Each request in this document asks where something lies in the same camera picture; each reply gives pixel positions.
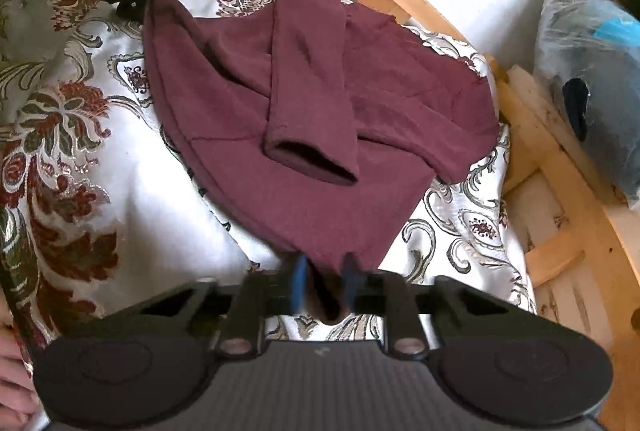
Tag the plastic bag with clothes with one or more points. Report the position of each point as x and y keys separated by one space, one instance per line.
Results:
x=587 y=57

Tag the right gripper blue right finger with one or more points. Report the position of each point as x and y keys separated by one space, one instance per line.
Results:
x=353 y=279

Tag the maroon knit sweater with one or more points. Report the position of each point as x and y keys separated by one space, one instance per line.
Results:
x=316 y=124

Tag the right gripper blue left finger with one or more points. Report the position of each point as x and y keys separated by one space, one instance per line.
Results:
x=298 y=281

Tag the person's left hand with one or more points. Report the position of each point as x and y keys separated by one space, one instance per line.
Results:
x=19 y=401

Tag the wooden bed frame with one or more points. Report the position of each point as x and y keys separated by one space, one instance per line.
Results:
x=581 y=242

